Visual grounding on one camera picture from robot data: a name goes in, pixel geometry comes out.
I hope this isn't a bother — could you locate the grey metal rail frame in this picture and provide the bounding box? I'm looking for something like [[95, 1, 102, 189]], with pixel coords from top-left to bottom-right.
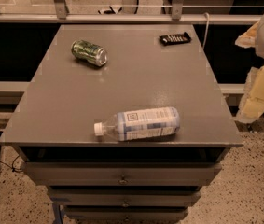
[[0, 0, 264, 24]]

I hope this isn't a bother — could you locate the grey drawer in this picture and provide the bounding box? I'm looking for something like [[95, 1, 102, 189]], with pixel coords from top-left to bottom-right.
[[23, 162, 221, 187], [49, 189, 201, 207], [64, 206, 188, 221]]

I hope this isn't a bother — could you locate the white hanging cable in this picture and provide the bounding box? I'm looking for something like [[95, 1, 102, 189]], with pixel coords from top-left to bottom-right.
[[201, 12, 211, 49]]

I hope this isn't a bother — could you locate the black chocolate bar wrapper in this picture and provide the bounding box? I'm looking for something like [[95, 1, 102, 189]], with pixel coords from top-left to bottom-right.
[[159, 32, 191, 46]]

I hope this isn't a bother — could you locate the blue label plastic water bottle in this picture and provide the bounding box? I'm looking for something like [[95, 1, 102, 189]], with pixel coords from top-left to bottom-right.
[[94, 107, 180, 141]]

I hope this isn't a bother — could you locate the top grey drawer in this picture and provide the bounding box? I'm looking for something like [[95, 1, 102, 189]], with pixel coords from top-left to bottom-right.
[[23, 162, 221, 187]]

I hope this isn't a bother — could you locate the black floor cable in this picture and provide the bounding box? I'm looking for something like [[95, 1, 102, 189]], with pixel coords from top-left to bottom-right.
[[0, 147, 24, 174]]

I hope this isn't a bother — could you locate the grey drawer cabinet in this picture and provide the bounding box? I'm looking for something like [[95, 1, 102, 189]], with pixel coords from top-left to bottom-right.
[[0, 23, 243, 224]]

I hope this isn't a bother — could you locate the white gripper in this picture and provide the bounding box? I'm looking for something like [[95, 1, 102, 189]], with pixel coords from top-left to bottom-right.
[[235, 15, 264, 123]]

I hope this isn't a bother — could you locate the middle grey drawer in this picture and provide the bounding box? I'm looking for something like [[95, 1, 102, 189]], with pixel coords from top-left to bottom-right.
[[49, 189, 201, 207]]

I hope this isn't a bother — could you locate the bottom grey drawer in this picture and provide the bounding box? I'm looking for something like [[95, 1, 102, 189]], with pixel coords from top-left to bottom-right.
[[64, 206, 188, 221]]

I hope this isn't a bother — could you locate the green soda can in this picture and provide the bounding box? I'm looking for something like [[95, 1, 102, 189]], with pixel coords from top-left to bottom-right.
[[71, 40, 107, 67]]

